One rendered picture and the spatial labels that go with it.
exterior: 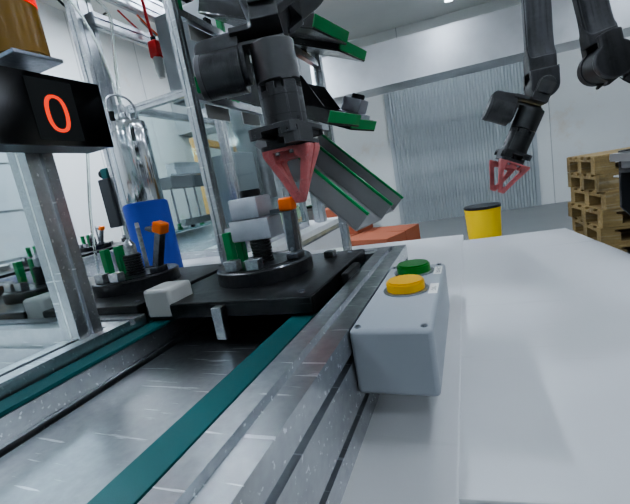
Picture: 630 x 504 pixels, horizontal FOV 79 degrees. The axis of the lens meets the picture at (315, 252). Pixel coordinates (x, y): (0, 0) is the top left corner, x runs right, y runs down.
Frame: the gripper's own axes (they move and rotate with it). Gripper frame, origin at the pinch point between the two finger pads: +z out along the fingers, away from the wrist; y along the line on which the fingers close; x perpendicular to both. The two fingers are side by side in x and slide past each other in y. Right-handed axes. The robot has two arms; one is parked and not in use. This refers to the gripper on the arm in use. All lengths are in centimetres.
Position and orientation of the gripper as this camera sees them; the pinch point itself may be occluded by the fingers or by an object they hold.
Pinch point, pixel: (300, 196)
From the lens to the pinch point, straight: 52.6
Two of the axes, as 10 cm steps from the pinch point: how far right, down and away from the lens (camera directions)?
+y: -3.6, 2.2, -9.1
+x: 9.1, -1.0, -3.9
